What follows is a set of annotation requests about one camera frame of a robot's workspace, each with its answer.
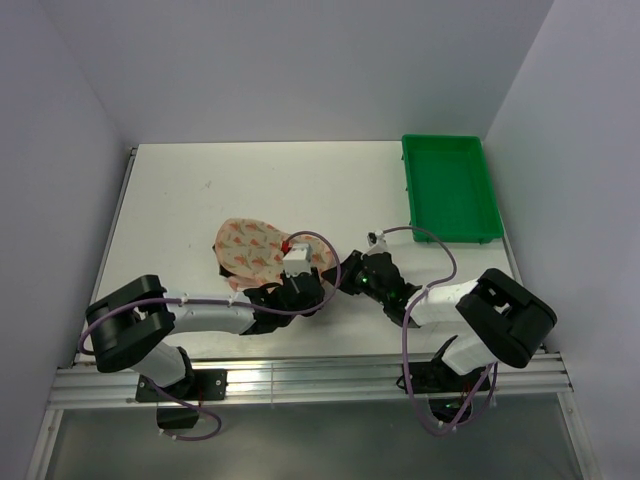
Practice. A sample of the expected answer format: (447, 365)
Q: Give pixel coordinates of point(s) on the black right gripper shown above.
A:
(354, 260)

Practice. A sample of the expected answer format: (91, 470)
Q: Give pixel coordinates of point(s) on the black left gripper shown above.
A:
(316, 302)

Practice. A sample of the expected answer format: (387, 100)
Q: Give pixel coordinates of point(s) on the floral pink mesh laundry bag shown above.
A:
(250, 252)

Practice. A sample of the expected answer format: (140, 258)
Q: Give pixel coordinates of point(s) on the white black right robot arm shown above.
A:
(506, 322)

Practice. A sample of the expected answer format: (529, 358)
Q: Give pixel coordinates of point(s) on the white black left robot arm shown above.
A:
(127, 328)

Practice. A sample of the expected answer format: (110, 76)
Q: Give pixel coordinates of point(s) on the green plastic tray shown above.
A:
(450, 190)

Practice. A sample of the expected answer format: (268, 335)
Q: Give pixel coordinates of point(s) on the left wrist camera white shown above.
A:
(297, 260)

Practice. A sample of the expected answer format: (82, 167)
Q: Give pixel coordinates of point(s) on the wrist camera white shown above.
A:
(377, 242)
(297, 260)

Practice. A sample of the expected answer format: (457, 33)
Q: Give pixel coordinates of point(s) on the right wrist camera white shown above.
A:
(377, 242)

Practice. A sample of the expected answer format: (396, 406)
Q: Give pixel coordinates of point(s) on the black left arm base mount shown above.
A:
(180, 406)

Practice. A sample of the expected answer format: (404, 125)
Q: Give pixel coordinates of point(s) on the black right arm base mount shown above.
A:
(434, 377)

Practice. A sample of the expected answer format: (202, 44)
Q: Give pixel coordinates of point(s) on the aluminium table frame rail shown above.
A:
(176, 196)

